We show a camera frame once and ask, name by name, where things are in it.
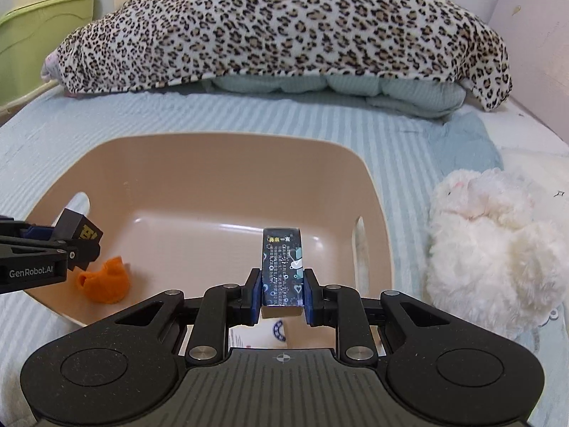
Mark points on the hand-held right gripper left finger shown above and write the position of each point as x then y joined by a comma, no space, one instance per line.
254,296

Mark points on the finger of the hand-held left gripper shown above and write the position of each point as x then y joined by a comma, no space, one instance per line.
35,231
82,259

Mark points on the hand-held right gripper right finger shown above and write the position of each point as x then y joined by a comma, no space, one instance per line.
311,298

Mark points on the small black box yellow print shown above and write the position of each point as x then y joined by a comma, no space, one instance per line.
78,227

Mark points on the dark printed rectangular box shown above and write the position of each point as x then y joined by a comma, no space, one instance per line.
281,271

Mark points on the beige plastic basin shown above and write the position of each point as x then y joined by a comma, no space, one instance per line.
200,187

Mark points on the orange knitted toy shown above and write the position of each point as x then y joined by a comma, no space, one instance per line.
104,282

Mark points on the pink cloth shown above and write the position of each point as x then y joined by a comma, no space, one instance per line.
49,66

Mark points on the white plush toy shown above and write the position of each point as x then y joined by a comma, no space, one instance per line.
484,249

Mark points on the striped light blue bed sheet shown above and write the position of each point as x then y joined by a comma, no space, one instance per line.
266,115

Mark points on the green plastic storage bin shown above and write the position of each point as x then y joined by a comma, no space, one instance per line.
40,40

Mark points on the pale green folded quilt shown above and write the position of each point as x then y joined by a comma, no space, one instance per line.
289,83

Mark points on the grey-blue cloth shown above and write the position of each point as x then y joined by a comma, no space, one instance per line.
462,142

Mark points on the white fleece blanket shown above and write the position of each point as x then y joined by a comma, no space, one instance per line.
544,167

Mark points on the leopard print blanket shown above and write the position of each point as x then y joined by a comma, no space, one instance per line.
275,26

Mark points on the pale pink board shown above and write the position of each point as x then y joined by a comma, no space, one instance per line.
533,53

